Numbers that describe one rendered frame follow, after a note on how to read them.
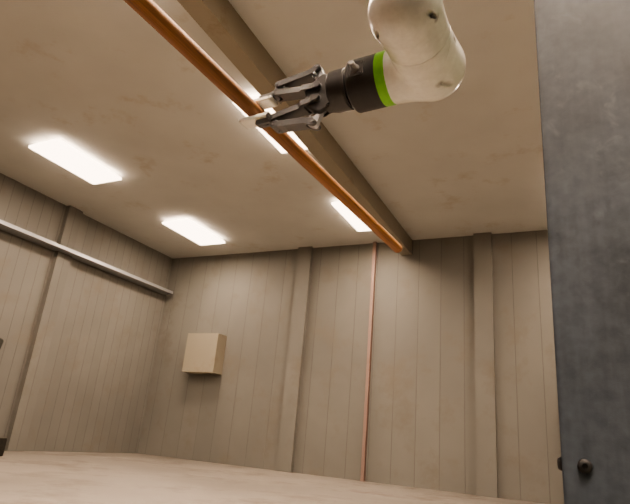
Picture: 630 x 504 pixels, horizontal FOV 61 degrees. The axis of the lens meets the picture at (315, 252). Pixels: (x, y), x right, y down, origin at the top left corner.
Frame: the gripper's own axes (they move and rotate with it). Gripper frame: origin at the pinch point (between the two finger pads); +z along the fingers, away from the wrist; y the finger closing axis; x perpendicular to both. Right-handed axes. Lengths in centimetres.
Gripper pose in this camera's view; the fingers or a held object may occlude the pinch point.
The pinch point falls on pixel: (258, 112)
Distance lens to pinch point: 109.1
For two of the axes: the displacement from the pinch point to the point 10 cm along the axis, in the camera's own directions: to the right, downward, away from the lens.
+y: -0.8, 9.4, -3.3
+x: 4.7, 3.3, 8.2
